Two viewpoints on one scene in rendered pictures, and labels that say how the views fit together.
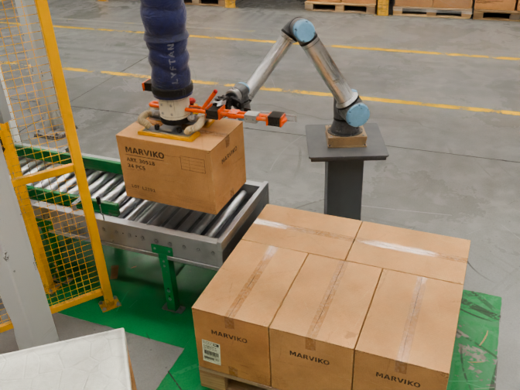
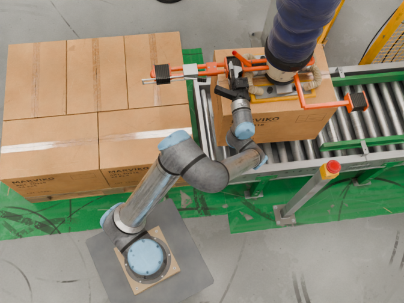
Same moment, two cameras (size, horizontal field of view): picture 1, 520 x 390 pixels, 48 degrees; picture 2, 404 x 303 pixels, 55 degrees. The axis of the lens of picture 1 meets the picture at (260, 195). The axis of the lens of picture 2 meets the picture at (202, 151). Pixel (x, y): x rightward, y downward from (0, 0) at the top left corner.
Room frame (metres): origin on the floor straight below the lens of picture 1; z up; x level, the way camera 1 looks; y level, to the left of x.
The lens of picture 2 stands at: (3.76, -0.53, 2.79)
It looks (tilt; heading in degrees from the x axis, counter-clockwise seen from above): 68 degrees down; 144
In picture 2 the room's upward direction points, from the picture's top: 6 degrees clockwise
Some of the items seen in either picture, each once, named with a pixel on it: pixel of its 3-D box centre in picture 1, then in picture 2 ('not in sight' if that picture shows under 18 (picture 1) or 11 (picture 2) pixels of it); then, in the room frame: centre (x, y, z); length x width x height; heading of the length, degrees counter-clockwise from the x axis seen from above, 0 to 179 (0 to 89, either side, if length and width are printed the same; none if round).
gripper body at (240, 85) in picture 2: (225, 101); (238, 91); (3.06, 0.17, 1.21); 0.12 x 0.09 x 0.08; 157
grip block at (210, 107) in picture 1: (215, 111); (233, 67); (2.93, 0.22, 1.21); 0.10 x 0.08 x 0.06; 157
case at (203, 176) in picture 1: (183, 159); (267, 97); (3.02, 0.43, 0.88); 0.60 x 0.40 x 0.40; 65
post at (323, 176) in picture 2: not in sight; (303, 195); (3.57, 0.42, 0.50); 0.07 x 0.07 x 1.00; 67
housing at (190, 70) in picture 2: (251, 117); (190, 71); (2.84, 0.02, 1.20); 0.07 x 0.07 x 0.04; 67
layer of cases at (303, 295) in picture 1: (338, 301); (103, 112); (2.34, -0.39, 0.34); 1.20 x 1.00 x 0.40; 67
